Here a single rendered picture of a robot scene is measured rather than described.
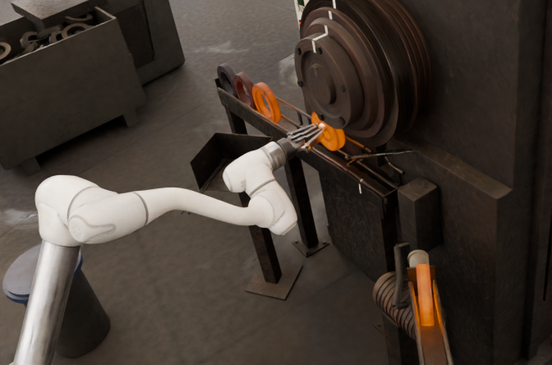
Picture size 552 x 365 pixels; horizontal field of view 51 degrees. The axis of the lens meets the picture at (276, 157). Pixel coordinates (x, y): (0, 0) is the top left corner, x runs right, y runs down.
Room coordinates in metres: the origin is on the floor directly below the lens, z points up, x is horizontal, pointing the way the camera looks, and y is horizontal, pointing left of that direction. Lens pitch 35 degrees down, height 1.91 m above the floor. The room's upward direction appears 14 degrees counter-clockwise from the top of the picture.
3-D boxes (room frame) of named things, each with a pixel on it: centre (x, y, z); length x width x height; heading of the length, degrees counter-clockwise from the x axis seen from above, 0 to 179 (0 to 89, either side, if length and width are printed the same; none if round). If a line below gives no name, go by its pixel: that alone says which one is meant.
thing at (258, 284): (1.86, 0.16, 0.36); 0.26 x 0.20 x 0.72; 58
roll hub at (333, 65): (1.47, -0.19, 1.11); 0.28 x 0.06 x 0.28; 23
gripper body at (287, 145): (1.63, -0.06, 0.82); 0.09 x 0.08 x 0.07; 113
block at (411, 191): (1.29, -0.39, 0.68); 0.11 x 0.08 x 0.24; 113
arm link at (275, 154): (1.60, 0.01, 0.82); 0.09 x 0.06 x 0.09; 23
